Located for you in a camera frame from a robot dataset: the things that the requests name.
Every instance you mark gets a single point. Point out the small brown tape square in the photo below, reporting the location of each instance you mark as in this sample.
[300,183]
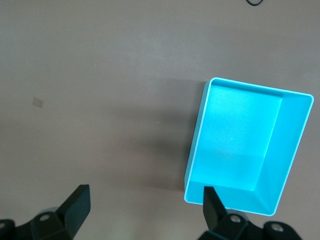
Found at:
[38,102]

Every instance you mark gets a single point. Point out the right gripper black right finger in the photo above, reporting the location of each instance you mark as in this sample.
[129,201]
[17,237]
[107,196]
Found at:
[212,210]

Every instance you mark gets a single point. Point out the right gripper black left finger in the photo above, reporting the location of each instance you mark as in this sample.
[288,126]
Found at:
[72,207]

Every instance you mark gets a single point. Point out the turquoise plastic bin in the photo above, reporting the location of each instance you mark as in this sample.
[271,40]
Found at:
[237,132]

